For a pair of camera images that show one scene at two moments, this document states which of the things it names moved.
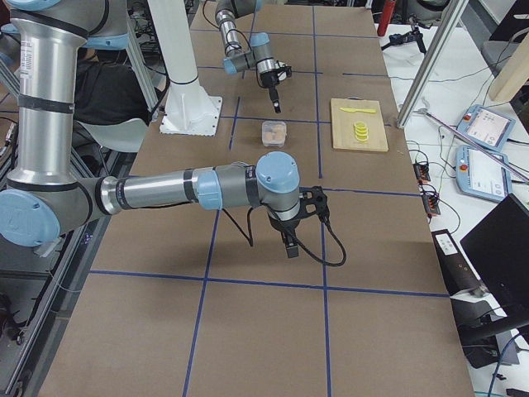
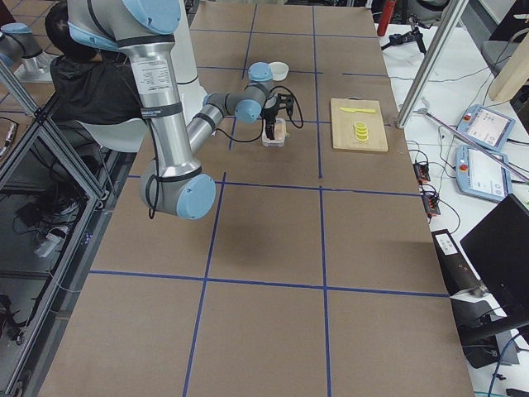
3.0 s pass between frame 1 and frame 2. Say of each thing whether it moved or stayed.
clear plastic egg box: stayed
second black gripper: moved
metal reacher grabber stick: stayed
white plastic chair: stayed
